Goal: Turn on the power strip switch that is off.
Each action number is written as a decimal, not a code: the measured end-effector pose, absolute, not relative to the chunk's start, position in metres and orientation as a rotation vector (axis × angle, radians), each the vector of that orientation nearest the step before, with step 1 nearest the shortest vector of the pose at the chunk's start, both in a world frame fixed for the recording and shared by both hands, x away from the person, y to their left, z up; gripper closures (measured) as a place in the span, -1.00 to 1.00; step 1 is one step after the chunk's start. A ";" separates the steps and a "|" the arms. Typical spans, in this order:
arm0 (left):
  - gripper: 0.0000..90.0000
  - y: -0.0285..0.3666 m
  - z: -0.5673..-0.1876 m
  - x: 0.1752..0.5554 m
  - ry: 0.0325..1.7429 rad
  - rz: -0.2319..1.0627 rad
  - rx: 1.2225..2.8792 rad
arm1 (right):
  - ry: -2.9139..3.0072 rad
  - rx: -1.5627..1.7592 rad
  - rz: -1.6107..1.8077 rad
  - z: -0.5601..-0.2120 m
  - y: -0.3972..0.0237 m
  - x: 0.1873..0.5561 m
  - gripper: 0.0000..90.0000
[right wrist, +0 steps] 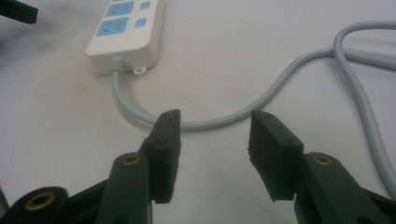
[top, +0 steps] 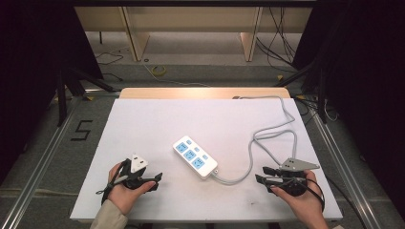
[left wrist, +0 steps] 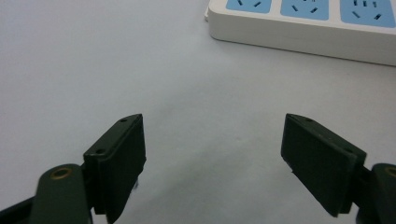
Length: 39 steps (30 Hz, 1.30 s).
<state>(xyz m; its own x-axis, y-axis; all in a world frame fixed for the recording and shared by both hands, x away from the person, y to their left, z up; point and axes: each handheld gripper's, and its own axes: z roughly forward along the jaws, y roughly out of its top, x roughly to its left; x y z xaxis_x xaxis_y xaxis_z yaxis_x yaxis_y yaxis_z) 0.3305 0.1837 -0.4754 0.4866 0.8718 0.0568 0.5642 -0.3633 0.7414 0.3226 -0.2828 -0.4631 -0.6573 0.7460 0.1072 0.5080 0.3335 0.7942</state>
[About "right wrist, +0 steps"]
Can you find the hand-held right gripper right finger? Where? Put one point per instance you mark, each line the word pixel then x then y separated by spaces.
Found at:
pixel 274 155

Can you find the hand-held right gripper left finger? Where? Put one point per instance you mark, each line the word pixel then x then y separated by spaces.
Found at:
pixel 163 155

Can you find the white power strip blue sockets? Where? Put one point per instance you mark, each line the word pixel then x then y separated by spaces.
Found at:
pixel 130 40

